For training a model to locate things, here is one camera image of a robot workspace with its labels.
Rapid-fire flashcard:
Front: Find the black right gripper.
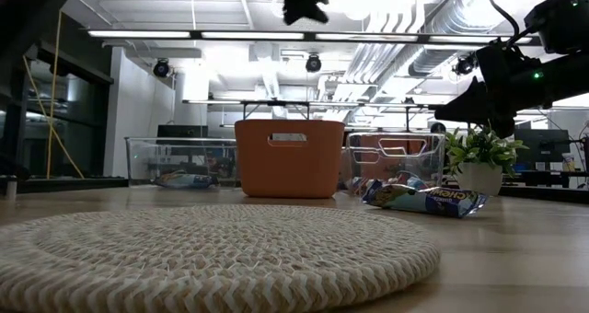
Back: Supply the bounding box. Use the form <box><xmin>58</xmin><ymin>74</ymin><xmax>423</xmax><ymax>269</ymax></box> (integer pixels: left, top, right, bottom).
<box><xmin>434</xmin><ymin>52</ymin><xmax>589</xmax><ymax>139</ymax></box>

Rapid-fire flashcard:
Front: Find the dark blue granola bar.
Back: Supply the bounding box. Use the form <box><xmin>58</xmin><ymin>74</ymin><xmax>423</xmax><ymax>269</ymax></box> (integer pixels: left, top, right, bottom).
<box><xmin>362</xmin><ymin>182</ymin><xmax>490</xmax><ymax>220</ymax></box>
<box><xmin>153</xmin><ymin>169</ymin><xmax>220</xmax><ymax>190</ymax></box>

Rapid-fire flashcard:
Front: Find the long overhead light bar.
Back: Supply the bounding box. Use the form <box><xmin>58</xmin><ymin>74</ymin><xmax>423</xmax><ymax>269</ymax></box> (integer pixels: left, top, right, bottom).
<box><xmin>87</xmin><ymin>29</ymin><xmax>539</xmax><ymax>46</ymax></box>

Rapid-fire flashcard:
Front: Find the green plant in white pot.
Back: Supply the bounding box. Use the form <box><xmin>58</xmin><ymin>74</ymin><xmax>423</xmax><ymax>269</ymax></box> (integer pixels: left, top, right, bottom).
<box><xmin>444</xmin><ymin>126</ymin><xmax>529</xmax><ymax>198</ymax></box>

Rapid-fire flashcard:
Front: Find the black computer monitor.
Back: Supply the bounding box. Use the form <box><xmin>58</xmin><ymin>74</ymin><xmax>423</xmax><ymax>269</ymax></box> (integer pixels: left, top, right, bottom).
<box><xmin>156</xmin><ymin>123</ymin><xmax>209</xmax><ymax>139</ymax></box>
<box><xmin>514</xmin><ymin>128</ymin><xmax>572</xmax><ymax>163</ymax></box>

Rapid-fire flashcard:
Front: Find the orange plastic bin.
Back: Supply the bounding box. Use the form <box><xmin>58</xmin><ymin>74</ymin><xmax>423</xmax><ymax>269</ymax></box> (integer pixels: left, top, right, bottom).
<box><xmin>234</xmin><ymin>119</ymin><xmax>346</xmax><ymax>200</ymax></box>

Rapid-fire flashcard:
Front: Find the wide clear plastic bin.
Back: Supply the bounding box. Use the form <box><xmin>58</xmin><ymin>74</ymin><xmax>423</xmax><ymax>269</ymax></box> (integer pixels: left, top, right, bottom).
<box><xmin>124</xmin><ymin>136</ymin><xmax>239</xmax><ymax>189</ymax></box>

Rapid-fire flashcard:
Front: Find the beige woven round mat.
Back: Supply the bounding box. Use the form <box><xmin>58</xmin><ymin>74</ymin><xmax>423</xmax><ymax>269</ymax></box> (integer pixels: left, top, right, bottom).
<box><xmin>0</xmin><ymin>204</ymin><xmax>442</xmax><ymax>313</ymax></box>

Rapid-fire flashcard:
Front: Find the black round ceiling camera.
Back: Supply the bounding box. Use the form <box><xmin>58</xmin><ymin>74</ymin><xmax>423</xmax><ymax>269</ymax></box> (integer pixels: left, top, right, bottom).
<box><xmin>305</xmin><ymin>53</ymin><xmax>323</xmax><ymax>74</ymax></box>
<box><xmin>453</xmin><ymin>52</ymin><xmax>479</xmax><ymax>76</ymax></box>
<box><xmin>153</xmin><ymin>58</ymin><xmax>172</xmax><ymax>78</ymax></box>

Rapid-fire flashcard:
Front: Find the black metal frame stand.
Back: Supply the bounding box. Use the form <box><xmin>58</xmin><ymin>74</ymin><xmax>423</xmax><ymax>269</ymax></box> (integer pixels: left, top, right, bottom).
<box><xmin>404</xmin><ymin>103</ymin><xmax>443</xmax><ymax>130</ymax></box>
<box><xmin>241</xmin><ymin>99</ymin><xmax>310</xmax><ymax>121</ymax></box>

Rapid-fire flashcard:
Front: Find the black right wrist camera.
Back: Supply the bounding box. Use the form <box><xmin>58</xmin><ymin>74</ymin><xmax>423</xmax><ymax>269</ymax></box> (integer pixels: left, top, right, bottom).
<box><xmin>476</xmin><ymin>43</ymin><xmax>542</xmax><ymax>88</ymax></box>

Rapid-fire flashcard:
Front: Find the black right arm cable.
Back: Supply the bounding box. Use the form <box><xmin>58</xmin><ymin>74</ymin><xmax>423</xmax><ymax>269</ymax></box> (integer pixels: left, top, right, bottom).
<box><xmin>486</xmin><ymin>0</ymin><xmax>521</xmax><ymax>38</ymax></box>

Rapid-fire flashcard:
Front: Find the clear plastic bin with handle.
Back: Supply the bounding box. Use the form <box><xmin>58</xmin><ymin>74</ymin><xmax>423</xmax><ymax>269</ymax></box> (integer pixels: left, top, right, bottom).
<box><xmin>345</xmin><ymin>132</ymin><xmax>446</xmax><ymax>197</ymax></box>

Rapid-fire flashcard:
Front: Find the black table frame rail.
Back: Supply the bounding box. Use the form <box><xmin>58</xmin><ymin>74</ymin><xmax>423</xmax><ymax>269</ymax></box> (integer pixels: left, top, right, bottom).
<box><xmin>0</xmin><ymin>175</ymin><xmax>130</xmax><ymax>195</ymax></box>

